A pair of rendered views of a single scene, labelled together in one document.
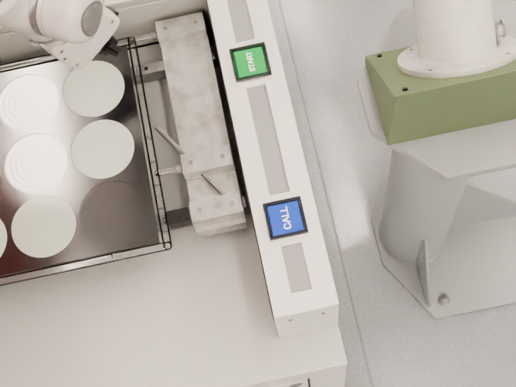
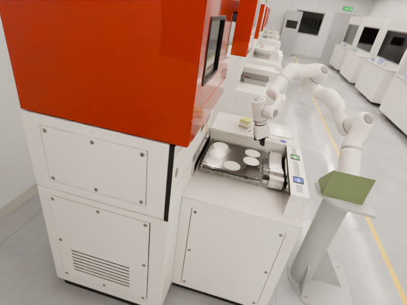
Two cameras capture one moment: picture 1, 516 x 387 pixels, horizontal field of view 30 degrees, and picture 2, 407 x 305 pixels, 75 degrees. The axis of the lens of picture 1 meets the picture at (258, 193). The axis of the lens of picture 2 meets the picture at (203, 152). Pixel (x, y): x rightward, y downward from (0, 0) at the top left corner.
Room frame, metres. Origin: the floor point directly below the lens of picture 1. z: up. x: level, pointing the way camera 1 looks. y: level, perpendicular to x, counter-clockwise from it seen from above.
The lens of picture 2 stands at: (-0.81, 0.29, 1.72)
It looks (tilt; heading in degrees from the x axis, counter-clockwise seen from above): 30 degrees down; 10
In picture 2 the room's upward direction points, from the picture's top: 9 degrees clockwise
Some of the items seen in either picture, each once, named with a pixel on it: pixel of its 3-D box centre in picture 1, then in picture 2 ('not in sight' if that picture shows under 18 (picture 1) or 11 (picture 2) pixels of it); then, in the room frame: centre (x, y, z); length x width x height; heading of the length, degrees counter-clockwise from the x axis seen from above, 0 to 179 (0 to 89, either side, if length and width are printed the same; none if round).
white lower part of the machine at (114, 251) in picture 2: not in sight; (137, 211); (0.45, 0.90, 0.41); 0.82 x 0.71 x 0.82; 1
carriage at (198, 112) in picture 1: (201, 126); (275, 170); (0.67, 0.07, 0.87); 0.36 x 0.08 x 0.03; 1
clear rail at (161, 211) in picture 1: (148, 138); (263, 164); (0.65, 0.15, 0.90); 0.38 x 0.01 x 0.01; 1
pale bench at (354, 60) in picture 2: not in sight; (370, 52); (9.58, -3.02, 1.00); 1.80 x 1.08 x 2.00; 1
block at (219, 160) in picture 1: (207, 162); (276, 172); (0.59, 0.07, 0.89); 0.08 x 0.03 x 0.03; 91
